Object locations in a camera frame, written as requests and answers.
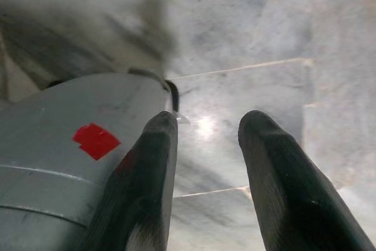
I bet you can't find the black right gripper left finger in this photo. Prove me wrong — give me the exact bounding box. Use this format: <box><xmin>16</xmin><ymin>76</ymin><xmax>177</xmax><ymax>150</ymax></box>
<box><xmin>83</xmin><ymin>111</ymin><xmax>179</xmax><ymax>251</ymax></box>

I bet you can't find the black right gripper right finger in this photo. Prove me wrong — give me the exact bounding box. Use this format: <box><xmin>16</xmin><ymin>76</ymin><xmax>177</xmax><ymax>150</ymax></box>
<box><xmin>239</xmin><ymin>110</ymin><xmax>376</xmax><ymax>251</ymax></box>

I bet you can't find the grey robot leg red tape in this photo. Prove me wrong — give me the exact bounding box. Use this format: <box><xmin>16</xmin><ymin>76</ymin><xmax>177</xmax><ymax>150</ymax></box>
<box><xmin>0</xmin><ymin>71</ymin><xmax>173</xmax><ymax>251</ymax></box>

